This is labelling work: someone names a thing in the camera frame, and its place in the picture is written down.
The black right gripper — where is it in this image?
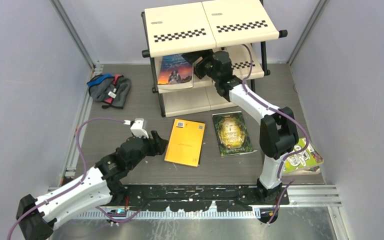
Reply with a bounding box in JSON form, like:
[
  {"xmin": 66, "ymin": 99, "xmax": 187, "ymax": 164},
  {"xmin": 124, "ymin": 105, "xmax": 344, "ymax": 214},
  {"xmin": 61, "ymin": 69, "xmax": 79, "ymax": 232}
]
[{"xmin": 181, "ymin": 45, "xmax": 220, "ymax": 83}]

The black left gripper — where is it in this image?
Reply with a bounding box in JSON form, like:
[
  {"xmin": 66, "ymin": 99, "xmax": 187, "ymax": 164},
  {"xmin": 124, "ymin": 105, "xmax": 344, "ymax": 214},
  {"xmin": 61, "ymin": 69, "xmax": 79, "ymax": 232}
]
[{"xmin": 127, "ymin": 131, "xmax": 168, "ymax": 172}]

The yellow hardcover book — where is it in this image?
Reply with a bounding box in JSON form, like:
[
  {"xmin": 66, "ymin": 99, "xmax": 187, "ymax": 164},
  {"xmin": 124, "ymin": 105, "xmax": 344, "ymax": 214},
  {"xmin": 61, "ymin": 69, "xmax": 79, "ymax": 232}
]
[{"xmin": 164, "ymin": 118, "xmax": 206, "ymax": 167}]

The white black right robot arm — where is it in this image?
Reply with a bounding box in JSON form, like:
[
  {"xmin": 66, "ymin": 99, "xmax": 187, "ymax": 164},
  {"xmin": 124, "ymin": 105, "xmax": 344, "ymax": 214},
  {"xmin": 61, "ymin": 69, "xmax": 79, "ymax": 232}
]
[{"xmin": 182, "ymin": 50, "xmax": 299, "ymax": 206}]

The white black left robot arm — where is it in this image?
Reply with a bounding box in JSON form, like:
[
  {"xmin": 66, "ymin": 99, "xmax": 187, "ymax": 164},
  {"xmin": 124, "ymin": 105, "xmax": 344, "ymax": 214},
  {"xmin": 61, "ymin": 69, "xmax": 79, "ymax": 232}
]
[{"xmin": 16, "ymin": 130, "xmax": 169, "ymax": 240}]

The cream three-tier shelf rack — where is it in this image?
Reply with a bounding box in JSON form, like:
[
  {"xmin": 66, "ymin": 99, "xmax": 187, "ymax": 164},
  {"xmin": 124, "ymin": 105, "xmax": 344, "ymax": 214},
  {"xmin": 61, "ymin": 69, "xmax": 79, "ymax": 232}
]
[{"xmin": 141, "ymin": 0, "xmax": 288, "ymax": 117}]

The grey blue red cloth bag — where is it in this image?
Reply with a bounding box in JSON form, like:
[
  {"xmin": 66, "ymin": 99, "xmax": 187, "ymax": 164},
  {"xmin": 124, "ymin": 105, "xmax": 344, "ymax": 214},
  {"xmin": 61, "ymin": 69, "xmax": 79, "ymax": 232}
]
[{"xmin": 86, "ymin": 73, "xmax": 132, "ymax": 109}]

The green Alice in Wonderland book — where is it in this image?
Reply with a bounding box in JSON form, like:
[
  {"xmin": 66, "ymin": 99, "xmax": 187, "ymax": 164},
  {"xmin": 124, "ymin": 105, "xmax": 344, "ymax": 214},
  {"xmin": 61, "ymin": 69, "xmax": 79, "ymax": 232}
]
[{"xmin": 212, "ymin": 111, "xmax": 254, "ymax": 157}]

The lime green cartoon book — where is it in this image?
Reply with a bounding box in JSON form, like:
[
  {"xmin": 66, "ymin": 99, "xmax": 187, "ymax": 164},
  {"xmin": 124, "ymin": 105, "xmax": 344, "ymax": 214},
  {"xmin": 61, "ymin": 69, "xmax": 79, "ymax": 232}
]
[{"xmin": 282, "ymin": 142, "xmax": 324, "ymax": 176}]

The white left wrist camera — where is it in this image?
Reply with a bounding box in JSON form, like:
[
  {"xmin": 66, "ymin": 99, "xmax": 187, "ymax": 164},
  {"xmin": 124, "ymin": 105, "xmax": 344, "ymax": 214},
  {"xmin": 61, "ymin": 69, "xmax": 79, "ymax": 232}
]
[{"xmin": 130, "ymin": 118, "xmax": 149, "ymax": 139}]

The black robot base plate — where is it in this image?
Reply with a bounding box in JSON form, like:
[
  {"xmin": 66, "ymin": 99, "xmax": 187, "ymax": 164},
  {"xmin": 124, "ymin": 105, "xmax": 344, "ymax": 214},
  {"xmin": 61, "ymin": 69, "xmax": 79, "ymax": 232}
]
[{"xmin": 105, "ymin": 184, "xmax": 290, "ymax": 212}]

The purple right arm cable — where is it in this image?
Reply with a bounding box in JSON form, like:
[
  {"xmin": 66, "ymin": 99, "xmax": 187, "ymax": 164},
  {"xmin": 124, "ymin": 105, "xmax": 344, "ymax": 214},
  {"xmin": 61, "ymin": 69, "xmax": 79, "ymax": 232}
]
[{"xmin": 241, "ymin": 43, "xmax": 312, "ymax": 226}]

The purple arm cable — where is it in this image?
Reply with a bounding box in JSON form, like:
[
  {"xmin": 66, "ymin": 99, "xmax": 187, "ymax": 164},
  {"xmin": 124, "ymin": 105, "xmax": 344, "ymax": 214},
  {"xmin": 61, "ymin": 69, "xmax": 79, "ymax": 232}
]
[
  {"xmin": 6, "ymin": 117, "xmax": 137, "ymax": 240},
  {"xmin": 241, "ymin": 43, "xmax": 312, "ymax": 226}
]

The aluminium frame rail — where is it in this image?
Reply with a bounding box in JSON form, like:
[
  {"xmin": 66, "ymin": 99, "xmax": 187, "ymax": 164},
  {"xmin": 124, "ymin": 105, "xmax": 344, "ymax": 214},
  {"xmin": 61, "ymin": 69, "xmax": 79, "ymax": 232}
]
[{"xmin": 59, "ymin": 64, "xmax": 104, "ymax": 186}]

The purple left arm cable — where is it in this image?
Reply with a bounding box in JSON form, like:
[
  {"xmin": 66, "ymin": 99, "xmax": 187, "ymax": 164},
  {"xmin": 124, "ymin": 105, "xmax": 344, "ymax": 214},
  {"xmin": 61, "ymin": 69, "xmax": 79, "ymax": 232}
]
[{"xmin": 6, "ymin": 117, "xmax": 137, "ymax": 240}]

